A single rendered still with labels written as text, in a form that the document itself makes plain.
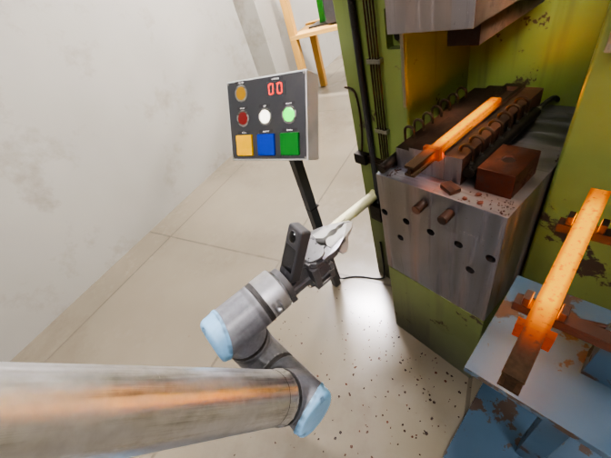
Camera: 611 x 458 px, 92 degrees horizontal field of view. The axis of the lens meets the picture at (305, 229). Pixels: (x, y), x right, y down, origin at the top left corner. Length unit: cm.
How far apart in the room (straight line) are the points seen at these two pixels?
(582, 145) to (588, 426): 55
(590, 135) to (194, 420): 88
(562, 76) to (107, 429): 127
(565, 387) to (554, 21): 93
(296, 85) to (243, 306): 74
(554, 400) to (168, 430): 69
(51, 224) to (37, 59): 111
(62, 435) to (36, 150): 254
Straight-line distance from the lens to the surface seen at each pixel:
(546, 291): 60
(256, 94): 115
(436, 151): 85
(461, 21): 74
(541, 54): 123
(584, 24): 119
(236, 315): 57
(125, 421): 37
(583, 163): 92
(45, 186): 281
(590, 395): 84
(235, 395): 45
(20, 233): 280
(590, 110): 87
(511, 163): 85
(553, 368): 84
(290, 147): 105
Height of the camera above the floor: 144
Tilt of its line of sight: 40 degrees down
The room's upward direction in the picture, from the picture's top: 20 degrees counter-clockwise
